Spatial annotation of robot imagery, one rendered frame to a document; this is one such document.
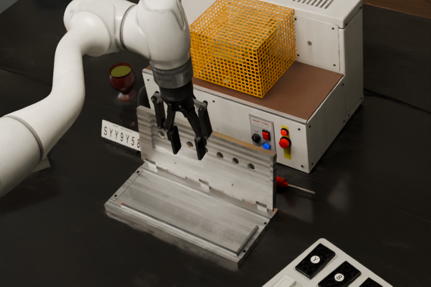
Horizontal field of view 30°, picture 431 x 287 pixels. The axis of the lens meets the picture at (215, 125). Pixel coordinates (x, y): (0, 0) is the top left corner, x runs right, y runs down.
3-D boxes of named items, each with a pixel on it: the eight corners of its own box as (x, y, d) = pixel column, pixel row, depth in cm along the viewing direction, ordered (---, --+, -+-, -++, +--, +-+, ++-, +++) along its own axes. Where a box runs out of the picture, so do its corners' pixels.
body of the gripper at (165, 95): (149, 84, 176) (156, 116, 182) (183, 91, 173) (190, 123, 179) (165, 64, 181) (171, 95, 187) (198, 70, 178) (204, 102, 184)
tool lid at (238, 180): (136, 107, 223) (140, 105, 224) (141, 163, 233) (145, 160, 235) (273, 155, 202) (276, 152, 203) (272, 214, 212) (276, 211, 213)
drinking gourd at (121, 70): (145, 95, 261) (138, 68, 254) (123, 107, 258) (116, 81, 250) (130, 84, 266) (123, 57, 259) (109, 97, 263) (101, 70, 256)
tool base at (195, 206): (105, 210, 225) (102, 201, 222) (149, 163, 237) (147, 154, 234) (238, 268, 204) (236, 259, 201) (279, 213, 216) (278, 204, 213)
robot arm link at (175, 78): (179, 73, 168) (183, 95, 172) (197, 48, 174) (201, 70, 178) (142, 66, 172) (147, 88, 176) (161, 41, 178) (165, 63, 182)
